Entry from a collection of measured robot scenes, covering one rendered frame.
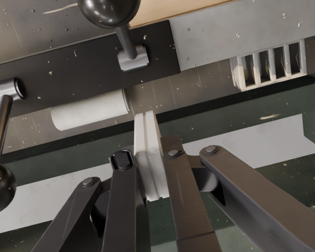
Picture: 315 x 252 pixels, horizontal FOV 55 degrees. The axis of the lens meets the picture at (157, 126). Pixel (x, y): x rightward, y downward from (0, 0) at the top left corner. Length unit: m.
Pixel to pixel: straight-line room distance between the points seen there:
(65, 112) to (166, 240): 0.19
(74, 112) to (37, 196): 3.17
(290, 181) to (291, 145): 1.60
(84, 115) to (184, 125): 0.15
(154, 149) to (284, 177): 0.31
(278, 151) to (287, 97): 1.68
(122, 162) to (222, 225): 0.25
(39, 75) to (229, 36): 0.18
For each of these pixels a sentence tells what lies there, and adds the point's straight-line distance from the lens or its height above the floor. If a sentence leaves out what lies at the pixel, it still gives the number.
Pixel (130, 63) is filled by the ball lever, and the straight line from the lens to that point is 0.28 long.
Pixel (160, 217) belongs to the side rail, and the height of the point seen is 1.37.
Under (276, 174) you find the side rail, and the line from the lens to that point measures 0.46.
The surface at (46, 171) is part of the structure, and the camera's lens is 0.45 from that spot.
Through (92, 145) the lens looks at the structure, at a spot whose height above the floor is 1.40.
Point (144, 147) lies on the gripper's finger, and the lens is 0.16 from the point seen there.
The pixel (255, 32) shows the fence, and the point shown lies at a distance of 0.32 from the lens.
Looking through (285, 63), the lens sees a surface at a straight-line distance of 0.35.
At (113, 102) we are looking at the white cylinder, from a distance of 0.32.
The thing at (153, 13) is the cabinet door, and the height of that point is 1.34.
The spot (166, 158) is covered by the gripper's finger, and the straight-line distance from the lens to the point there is 0.15.
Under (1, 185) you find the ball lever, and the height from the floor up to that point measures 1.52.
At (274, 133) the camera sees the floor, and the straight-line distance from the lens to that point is 2.07.
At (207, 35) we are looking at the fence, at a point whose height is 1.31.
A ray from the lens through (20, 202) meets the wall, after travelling 3.46.
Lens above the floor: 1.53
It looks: 31 degrees down
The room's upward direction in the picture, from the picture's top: 118 degrees counter-clockwise
